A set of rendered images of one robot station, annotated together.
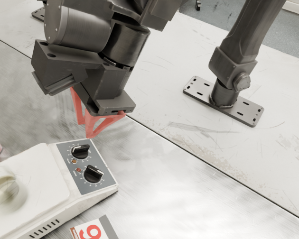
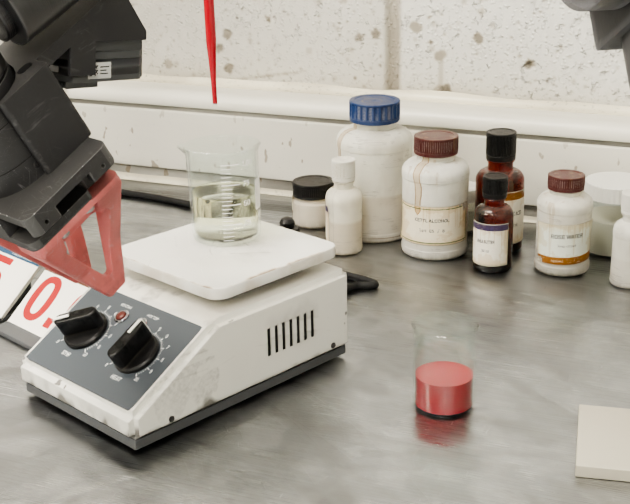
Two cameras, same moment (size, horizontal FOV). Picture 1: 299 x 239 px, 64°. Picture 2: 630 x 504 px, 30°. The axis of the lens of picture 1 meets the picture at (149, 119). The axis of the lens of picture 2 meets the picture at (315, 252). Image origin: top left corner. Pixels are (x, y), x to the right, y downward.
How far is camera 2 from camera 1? 0.93 m
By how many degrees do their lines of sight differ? 106
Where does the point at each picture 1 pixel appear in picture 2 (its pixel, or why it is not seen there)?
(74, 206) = not seen: hidden behind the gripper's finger
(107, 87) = not seen: outside the picture
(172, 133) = not seen: outside the picture
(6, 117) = (492, 470)
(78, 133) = (195, 471)
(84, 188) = (95, 296)
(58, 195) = (135, 247)
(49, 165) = (179, 268)
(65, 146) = (177, 341)
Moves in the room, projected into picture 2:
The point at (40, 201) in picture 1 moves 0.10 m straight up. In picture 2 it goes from (169, 239) to (160, 104)
